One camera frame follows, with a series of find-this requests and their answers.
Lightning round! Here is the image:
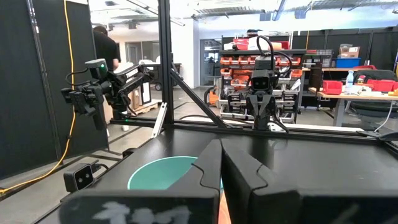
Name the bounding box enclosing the wooden pallet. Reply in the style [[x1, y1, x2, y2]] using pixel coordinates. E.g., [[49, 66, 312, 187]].
[[129, 99, 159, 116]]

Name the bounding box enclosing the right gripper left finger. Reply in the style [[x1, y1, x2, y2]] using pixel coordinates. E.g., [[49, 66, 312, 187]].
[[58, 138, 223, 224]]

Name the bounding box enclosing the white cable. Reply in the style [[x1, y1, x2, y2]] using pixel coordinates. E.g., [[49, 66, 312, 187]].
[[373, 100, 396, 133]]

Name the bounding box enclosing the black wheeled cart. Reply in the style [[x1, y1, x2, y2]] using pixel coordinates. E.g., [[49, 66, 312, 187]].
[[138, 58, 183, 91]]

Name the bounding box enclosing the orange floor machine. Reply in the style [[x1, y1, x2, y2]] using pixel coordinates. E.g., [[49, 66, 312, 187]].
[[203, 85, 220, 106]]

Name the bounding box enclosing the clear water bottle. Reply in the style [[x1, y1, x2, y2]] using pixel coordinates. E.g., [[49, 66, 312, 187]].
[[345, 70, 355, 90]]

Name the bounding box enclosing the silver metal bracket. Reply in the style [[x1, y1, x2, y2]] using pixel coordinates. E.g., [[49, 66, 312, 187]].
[[150, 101, 168, 139]]

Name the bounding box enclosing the black table-level camera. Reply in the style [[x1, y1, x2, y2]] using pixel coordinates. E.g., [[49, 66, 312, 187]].
[[63, 162, 96, 193]]

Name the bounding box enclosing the yellow cable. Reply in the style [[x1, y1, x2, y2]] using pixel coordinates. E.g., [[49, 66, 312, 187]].
[[0, 0, 77, 195]]

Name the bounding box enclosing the black office chair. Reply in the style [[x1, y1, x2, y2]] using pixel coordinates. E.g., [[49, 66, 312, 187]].
[[348, 68, 398, 122]]

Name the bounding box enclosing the person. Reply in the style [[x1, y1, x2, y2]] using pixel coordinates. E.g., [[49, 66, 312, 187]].
[[92, 24, 131, 138]]

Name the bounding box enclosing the teal green ribbed bowl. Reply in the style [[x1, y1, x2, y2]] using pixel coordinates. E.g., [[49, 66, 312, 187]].
[[127, 155, 224, 191]]

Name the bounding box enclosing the wooden workbench table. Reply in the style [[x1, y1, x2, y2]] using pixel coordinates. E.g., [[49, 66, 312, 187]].
[[307, 86, 398, 128]]

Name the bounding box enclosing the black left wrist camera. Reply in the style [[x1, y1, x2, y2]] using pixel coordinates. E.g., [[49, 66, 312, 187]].
[[250, 68, 271, 93]]

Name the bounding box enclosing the black aluminium table frame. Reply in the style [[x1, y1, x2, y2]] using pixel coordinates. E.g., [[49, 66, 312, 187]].
[[110, 0, 398, 147]]

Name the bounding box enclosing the wide red storage bin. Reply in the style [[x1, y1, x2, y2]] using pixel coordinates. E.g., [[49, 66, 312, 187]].
[[366, 78, 398, 93]]

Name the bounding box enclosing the black partition panel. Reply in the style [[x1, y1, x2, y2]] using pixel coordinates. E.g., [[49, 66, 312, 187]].
[[0, 0, 109, 181]]

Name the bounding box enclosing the small red storage bin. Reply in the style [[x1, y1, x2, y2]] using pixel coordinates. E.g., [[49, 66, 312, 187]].
[[322, 80, 343, 96]]

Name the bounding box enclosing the blue storage bin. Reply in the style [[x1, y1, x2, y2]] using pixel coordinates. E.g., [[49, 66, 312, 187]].
[[335, 57, 362, 69]]

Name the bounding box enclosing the black wall partition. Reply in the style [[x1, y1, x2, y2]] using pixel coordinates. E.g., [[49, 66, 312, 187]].
[[292, 27, 398, 71]]

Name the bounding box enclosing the shelf with orange bins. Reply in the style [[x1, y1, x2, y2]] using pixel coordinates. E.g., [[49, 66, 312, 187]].
[[219, 29, 307, 124]]

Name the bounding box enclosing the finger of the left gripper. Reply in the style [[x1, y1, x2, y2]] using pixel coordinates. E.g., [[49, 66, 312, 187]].
[[261, 94, 277, 130], [246, 94, 263, 130]]

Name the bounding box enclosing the brown cardboard box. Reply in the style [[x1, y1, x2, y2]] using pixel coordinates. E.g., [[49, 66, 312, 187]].
[[338, 43, 361, 59]]

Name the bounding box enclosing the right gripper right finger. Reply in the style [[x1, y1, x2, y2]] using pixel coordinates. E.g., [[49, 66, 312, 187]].
[[220, 138, 398, 224]]

